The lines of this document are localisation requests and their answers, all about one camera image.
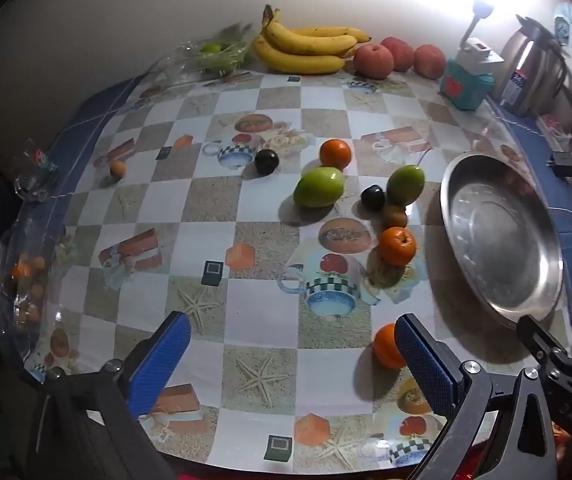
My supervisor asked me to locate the yellow banana bunch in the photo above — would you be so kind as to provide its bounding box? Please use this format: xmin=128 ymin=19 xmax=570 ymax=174
xmin=252 ymin=5 xmax=373 ymax=76

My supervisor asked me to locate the clear plastic container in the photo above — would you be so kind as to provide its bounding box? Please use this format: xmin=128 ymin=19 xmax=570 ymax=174
xmin=0 ymin=230 xmax=74 ymax=361

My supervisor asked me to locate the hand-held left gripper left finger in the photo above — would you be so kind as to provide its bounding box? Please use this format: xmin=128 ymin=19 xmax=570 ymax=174
xmin=31 ymin=311 xmax=192 ymax=480

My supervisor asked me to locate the checkered printed tablecloth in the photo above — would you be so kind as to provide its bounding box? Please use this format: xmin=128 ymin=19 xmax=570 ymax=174
xmin=0 ymin=67 xmax=572 ymax=476

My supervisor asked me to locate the black power adapter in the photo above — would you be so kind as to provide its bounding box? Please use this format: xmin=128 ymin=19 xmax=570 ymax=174
xmin=547 ymin=150 xmax=572 ymax=178

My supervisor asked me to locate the red apple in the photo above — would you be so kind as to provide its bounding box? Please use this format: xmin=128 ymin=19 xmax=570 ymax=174
xmin=353 ymin=43 xmax=396 ymax=80
xmin=381 ymin=36 xmax=415 ymax=72
xmin=413 ymin=44 xmax=447 ymax=81

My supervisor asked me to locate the red white plastic bag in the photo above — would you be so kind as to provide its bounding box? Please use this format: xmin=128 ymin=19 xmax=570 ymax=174
xmin=538 ymin=115 xmax=572 ymax=143

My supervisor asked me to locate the orange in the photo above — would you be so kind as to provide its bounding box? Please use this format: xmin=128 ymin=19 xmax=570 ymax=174
xmin=372 ymin=323 xmax=409 ymax=370
xmin=319 ymin=138 xmax=353 ymax=170
xmin=378 ymin=226 xmax=418 ymax=267

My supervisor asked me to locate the clear plastic bottle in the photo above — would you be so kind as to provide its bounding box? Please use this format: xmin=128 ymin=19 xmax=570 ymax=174
xmin=13 ymin=139 xmax=60 ymax=204

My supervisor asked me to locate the steel bowl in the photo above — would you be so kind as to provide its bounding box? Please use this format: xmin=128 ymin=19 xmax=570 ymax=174
xmin=439 ymin=152 xmax=565 ymax=331

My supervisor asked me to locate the green mango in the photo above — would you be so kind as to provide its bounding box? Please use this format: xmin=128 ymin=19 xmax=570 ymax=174
xmin=293 ymin=166 xmax=345 ymax=208
xmin=386 ymin=164 xmax=426 ymax=207

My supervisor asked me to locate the light blue cloth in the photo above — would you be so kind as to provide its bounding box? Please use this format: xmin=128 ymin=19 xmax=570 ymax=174
xmin=553 ymin=2 xmax=572 ymax=41

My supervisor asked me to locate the plastic bag of green fruit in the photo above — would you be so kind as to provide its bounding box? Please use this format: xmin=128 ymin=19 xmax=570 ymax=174
xmin=151 ymin=22 xmax=257 ymax=96

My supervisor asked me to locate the steel kettle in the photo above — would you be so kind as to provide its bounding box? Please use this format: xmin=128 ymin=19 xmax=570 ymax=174
xmin=496 ymin=14 xmax=569 ymax=117

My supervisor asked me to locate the dark plum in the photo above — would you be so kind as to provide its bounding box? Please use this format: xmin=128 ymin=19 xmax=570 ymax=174
xmin=254 ymin=149 xmax=281 ymax=177
xmin=361 ymin=185 xmax=386 ymax=212

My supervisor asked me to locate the white power strip lamp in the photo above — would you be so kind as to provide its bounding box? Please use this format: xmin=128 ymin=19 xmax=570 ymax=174
xmin=458 ymin=0 xmax=504 ymax=78

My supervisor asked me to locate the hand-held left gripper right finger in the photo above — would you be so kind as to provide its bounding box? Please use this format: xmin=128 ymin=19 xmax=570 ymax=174
xmin=395 ymin=314 xmax=572 ymax=480

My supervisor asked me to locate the brown kiwi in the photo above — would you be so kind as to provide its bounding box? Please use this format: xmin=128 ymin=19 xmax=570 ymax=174
xmin=383 ymin=205 xmax=409 ymax=229

